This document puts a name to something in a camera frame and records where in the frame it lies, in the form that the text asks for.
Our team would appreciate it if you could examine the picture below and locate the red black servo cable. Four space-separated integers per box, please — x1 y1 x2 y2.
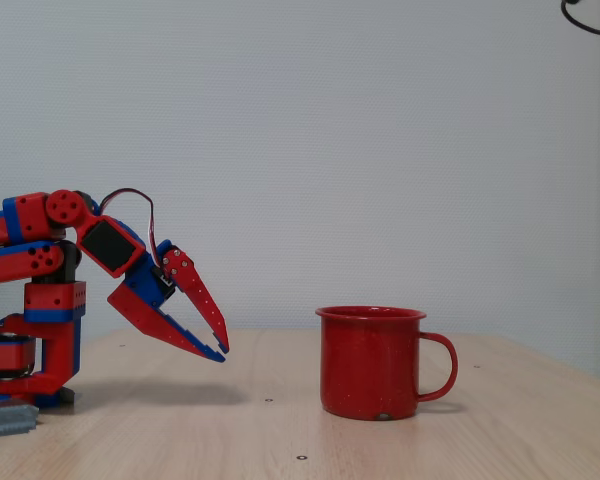
98 187 158 261

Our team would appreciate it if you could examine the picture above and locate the red enamel mug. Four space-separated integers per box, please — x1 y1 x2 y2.
314 305 460 422

